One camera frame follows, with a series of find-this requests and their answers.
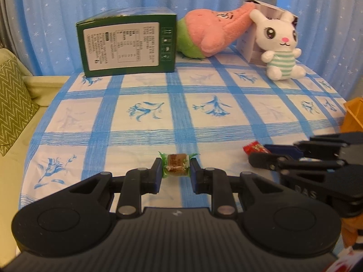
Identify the orange plastic tray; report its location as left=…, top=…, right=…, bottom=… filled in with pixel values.
left=343, top=98, right=363, bottom=133

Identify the green cardboard box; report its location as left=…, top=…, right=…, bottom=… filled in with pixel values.
left=75, top=6, right=178, bottom=78

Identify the small red snack packet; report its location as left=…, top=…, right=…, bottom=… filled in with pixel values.
left=243, top=141, right=270, bottom=156

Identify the green zigzag cushion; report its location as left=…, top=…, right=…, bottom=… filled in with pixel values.
left=0, top=57, right=40, bottom=157

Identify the green brown candy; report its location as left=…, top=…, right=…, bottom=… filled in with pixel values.
left=158, top=151, right=199, bottom=178

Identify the white grey cardboard box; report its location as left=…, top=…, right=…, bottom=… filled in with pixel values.
left=237, top=0, right=299, bottom=64

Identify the blue checked tablecloth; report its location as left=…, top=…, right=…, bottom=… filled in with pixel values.
left=18, top=45, right=348, bottom=213

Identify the light green sofa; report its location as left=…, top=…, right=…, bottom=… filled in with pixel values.
left=0, top=48, right=70, bottom=261

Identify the white rabbit plush toy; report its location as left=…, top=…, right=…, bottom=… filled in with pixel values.
left=249, top=8, right=307, bottom=80

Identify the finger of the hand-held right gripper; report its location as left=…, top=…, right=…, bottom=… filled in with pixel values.
left=264, top=132, right=363, bottom=160
left=248, top=152, right=349, bottom=174

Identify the pink plush toy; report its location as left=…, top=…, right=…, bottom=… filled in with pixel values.
left=176, top=1, right=257, bottom=60

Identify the grey curtain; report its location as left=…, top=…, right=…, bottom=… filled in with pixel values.
left=0, top=0, right=10, bottom=51

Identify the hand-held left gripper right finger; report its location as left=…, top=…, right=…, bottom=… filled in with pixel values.
left=189, top=159, right=287, bottom=219

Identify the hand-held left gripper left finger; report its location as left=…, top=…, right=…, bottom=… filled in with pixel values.
left=66, top=157, right=163, bottom=219

